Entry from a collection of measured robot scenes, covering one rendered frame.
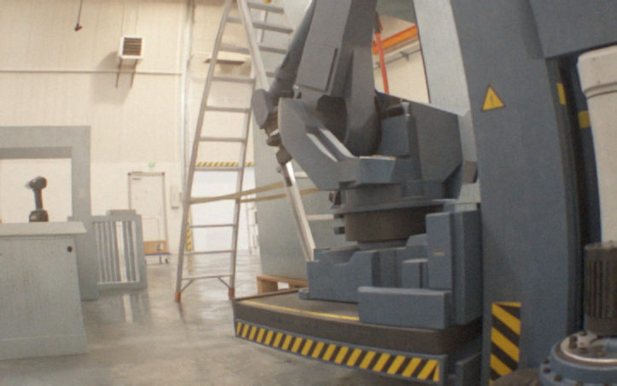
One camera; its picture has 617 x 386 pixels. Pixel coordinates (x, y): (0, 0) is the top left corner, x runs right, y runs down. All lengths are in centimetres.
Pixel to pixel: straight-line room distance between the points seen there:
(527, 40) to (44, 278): 210
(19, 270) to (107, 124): 1028
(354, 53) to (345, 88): 12
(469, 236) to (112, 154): 1152
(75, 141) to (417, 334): 363
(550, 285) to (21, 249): 207
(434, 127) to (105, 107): 1135
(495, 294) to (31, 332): 196
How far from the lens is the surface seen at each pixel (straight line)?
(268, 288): 408
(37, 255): 221
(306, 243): 217
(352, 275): 133
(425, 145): 148
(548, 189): 93
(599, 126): 83
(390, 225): 138
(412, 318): 98
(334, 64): 145
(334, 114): 153
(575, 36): 95
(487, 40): 103
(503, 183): 97
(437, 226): 95
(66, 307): 224
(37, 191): 236
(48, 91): 1251
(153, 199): 1218
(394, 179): 136
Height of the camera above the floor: 59
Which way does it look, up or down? 4 degrees up
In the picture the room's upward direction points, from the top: 4 degrees counter-clockwise
